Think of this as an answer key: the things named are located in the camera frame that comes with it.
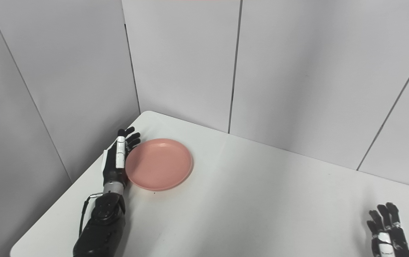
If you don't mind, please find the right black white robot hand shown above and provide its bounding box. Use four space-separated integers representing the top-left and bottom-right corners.
366 202 409 257

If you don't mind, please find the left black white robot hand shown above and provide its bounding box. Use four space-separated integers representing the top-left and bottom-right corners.
102 126 141 187

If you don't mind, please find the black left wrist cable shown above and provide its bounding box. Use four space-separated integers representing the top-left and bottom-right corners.
79 193 104 236

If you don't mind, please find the pink round plate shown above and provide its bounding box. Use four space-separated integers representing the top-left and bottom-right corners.
125 138 194 191

